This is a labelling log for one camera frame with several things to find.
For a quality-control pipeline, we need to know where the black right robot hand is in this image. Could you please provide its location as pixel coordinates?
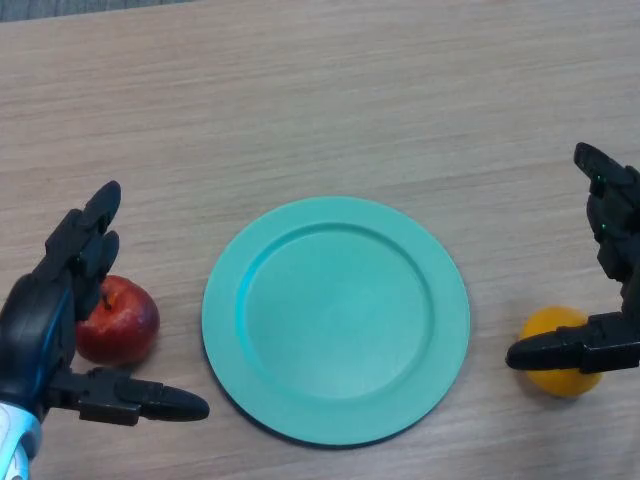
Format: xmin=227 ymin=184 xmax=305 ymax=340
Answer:
xmin=505 ymin=142 xmax=640 ymax=375

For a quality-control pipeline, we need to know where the green round plate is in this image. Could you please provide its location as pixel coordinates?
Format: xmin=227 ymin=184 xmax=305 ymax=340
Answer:
xmin=201 ymin=195 xmax=472 ymax=448

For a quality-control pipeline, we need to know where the yellow pear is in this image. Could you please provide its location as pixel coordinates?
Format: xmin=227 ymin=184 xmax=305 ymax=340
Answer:
xmin=519 ymin=304 xmax=604 ymax=399

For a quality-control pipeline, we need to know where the red apple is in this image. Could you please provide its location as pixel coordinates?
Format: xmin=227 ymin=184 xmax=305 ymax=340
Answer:
xmin=74 ymin=274 xmax=161 ymax=366

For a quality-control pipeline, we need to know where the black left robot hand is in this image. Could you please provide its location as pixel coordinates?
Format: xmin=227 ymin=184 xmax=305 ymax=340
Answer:
xmin=0 ymin=179 xmax=211 ymax=427

